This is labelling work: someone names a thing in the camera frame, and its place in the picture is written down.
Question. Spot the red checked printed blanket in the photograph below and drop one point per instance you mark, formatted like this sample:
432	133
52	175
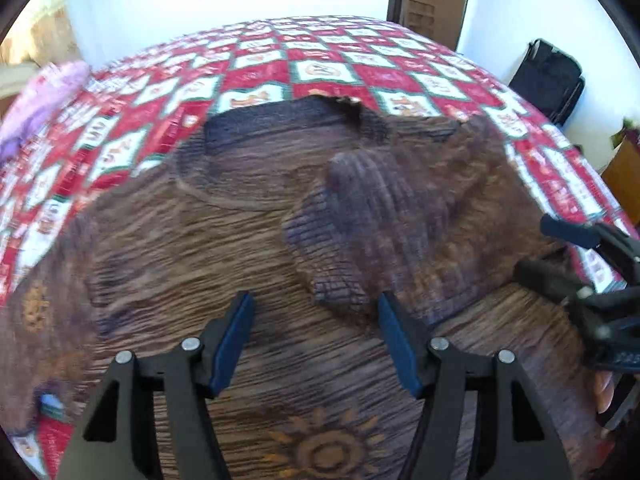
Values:
320	75

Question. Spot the cream curtain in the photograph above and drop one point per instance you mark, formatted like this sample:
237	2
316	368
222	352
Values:
45	30

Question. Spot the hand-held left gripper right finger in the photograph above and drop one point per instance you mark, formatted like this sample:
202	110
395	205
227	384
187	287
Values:
400	345

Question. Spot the purple cloth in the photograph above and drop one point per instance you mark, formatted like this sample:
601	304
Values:
40	100

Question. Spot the wooden cabinet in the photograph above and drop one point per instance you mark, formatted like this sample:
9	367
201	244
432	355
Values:
625	175

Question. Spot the black bag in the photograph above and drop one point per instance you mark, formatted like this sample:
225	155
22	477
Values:
547	80

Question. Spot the brown knitted sweater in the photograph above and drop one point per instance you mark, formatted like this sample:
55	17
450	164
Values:
200	240

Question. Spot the person's right hand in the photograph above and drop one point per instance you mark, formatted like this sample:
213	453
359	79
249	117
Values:
604	391

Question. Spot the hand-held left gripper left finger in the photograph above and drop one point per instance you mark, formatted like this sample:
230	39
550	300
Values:
235	345

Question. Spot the brown wooden door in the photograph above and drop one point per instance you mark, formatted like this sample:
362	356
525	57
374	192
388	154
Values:
440	5

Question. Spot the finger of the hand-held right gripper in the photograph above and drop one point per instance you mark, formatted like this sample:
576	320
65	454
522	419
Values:
575	234
547	276

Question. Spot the potted plant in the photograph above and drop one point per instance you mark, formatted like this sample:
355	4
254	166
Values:
629	135

